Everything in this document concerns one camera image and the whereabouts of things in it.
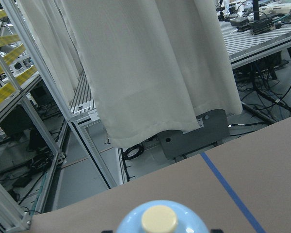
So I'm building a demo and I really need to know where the aluminium bench with equipment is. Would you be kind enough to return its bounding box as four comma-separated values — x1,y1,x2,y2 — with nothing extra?
219,12,291,69

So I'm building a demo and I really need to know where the grey metal bracket box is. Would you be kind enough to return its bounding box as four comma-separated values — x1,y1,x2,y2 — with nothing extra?
158,109,230,159

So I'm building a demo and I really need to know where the aluminium frame structure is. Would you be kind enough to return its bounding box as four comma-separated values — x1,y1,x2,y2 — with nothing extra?
0,0,127,231

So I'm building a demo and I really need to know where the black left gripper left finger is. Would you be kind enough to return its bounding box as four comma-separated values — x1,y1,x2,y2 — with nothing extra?
101,230,113,233

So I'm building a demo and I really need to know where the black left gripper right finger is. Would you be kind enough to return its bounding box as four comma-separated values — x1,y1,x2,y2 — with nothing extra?
210,229,223,233

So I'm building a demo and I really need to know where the white curtain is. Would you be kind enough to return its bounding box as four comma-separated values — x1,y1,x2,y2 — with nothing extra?
19,0,243,148

